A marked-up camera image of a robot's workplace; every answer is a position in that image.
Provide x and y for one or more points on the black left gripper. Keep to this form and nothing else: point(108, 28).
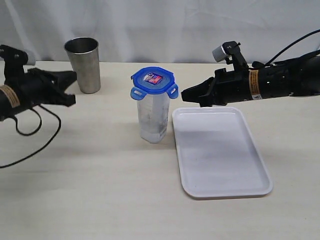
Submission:
point(46, 87)

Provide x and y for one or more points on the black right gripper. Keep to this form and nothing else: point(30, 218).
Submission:
point(221, 89)

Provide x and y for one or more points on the stainless steel cup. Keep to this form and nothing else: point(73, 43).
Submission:
point(83, 54)

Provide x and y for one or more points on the clear plastic tall container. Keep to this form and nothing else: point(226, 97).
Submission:
point(153, 112)

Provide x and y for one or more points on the blue plastic container lid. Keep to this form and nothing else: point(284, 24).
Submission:
point(153, 80)

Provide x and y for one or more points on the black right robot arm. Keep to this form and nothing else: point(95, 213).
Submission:
point(296, 77)

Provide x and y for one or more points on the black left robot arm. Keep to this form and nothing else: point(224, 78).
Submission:
point(10, 102)

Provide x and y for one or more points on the white backdrop curtain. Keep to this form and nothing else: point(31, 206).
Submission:
point(162, 31)

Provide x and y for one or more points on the white rectangular plastic tray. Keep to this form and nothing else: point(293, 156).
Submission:
point(217, 155)

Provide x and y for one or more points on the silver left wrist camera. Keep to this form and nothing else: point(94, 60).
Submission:
point(31, 59)

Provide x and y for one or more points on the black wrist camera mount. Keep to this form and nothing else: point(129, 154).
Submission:
point(14, 61)

